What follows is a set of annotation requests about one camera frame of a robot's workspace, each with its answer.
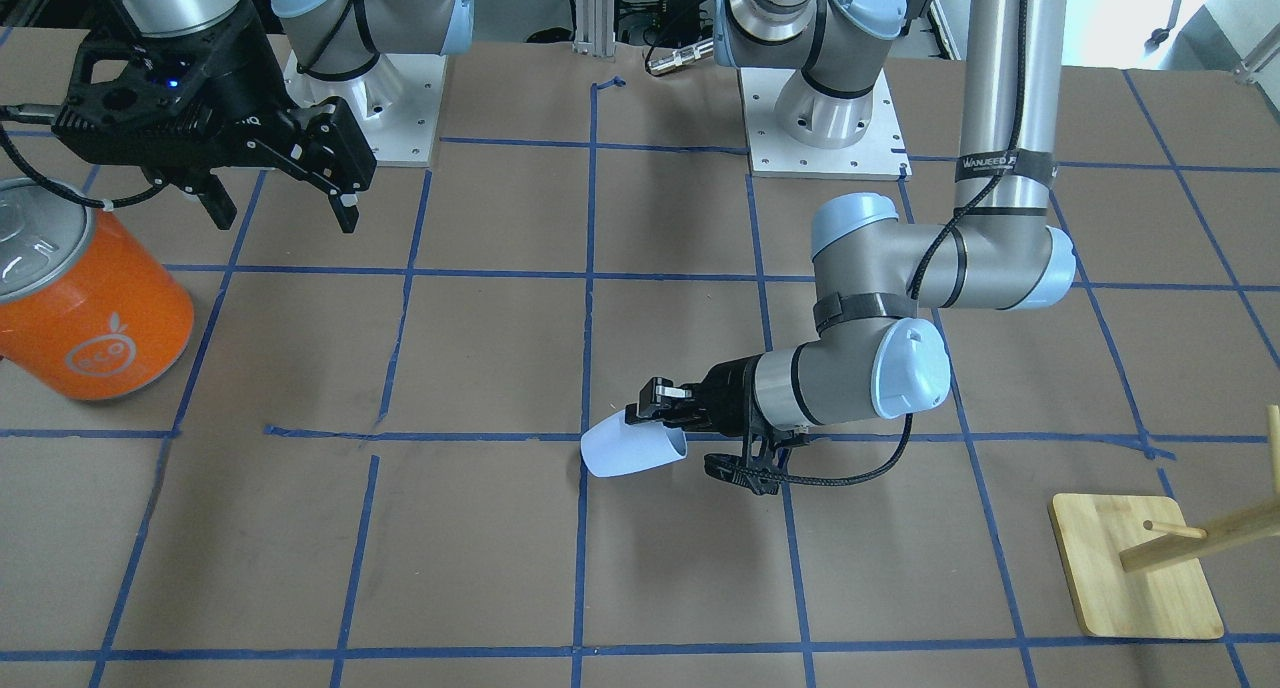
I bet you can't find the silver cable connector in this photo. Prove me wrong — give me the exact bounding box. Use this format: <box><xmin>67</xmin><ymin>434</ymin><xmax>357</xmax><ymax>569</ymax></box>
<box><xmin>645</xmin><ymin>38</ymin><xmax>716</xmax><ymax>77</ymax></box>

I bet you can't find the wooden stand base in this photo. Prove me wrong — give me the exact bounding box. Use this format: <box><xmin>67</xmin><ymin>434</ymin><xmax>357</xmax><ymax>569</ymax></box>
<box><xmin>1050</xmin><ymin>494</ymin><xmax>1225</xmax><ymax>641</ymax></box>

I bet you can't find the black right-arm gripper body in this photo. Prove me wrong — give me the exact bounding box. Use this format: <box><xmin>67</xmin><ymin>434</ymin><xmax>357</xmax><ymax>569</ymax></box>
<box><xmin>52</xmin><ymin>8</ymin><xmax>378</xmax><ymax>196</ymax></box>

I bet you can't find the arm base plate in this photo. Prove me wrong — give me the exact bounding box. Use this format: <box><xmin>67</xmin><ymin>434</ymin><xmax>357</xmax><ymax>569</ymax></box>
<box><xmin>739</xmin><ymin>66</ymin><xmax>913</xmax><ymax>182</ymax></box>
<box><xmin>284</xmin><ymin>54</ymin><xmax>448</xmax><ymax>168</ymax></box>

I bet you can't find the light blue plastic cup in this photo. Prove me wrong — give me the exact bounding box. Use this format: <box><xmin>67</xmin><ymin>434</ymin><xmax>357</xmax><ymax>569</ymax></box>
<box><xmin>580</xmin><ymin>410</ymin><xmax>689</xmax><ymax>478</ymax></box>

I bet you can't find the aluminium frame post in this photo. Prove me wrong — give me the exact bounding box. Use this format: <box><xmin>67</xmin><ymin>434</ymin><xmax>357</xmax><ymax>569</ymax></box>
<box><xmin>570</xmin><ymin>0</ymin><xmax>618</xmax><ymax>61</ymax></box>

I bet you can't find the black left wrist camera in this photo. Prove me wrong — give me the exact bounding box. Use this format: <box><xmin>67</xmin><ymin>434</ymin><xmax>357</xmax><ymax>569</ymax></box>
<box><xmin>703</xmin><ymin>422</ymin><xmax>810</xmax><ymax>495</ymax></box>

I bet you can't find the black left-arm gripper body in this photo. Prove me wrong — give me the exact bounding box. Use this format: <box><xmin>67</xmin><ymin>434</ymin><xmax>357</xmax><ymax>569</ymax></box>
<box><xmin>668</xmin><ymin>356</ymin><xmax>760</xmax><ymax>439</ymax></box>

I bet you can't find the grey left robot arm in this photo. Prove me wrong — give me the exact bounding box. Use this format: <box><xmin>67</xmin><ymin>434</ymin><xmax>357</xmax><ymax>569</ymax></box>
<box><xmin>623</xmin><ymin>0</ymin><xmax>1075</xmax><ymax>437</ymax></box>

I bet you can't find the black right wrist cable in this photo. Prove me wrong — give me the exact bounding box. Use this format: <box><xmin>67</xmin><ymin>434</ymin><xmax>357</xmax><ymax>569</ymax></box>
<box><xmin>0</xmin><ymin>104</ymin><xmax>166</xmax><ymax>214</ymax></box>

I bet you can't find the orange metal can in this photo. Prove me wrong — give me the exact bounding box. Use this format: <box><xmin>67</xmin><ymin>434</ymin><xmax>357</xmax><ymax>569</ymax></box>
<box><xmin>1</xmin><ymin>178</ymin><xmax>195</xmax><ymax>402</ymax></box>

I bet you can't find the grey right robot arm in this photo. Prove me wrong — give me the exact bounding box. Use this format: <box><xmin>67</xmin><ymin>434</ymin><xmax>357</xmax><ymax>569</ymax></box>
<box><xmin>51</xmin><ymin>0</ymin><xmax>474</xmax><ymax>233</ymax></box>

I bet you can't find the wooden stand rod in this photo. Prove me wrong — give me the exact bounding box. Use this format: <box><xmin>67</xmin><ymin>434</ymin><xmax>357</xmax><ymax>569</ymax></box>
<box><xmin>1119</xmin><ymin>405</ymin><xmax>1279</xmax><ymax>573</ymax></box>

